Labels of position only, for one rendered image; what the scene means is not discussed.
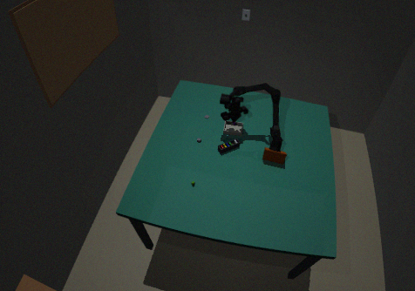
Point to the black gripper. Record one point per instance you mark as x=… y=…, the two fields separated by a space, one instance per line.
x=235 y=113

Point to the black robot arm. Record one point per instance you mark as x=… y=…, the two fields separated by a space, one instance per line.
x=275 y=96

